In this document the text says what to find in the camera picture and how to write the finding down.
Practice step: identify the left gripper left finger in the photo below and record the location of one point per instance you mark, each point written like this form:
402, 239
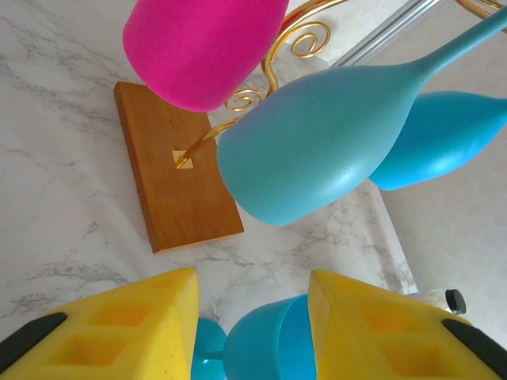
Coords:
119, 336

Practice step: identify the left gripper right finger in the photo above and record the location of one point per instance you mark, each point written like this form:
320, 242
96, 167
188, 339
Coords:
396, 336

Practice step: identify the blue wine glass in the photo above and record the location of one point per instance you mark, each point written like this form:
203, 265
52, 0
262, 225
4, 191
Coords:
447, 142
257, 344

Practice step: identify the teal wine glass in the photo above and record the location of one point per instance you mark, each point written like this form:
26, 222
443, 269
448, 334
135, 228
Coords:
309, 146

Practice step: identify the pink wine glass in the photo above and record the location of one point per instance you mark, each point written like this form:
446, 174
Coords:
198, 47

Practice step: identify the aluminium frame post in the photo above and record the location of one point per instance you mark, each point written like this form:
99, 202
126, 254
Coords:
388, 31

